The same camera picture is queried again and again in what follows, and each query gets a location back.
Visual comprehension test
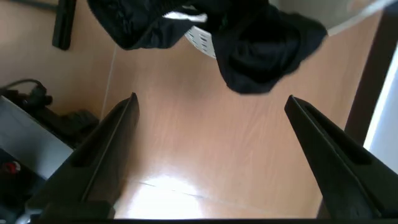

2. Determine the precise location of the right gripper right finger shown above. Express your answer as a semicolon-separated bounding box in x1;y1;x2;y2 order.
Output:
284;95;398;220

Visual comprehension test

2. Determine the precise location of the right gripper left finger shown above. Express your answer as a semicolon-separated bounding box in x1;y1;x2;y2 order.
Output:
26;92;140;220

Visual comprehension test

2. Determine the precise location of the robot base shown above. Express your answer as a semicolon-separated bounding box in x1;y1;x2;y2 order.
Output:
0;78;100;224

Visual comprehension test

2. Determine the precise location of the white laundry basket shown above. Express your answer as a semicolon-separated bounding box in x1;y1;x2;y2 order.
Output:
163;11;218;59

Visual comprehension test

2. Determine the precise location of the black garment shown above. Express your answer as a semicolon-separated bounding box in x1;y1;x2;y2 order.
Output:
211;0;328;95

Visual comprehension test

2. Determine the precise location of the beige curtain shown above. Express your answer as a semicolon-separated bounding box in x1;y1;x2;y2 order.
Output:
269;0;398;35

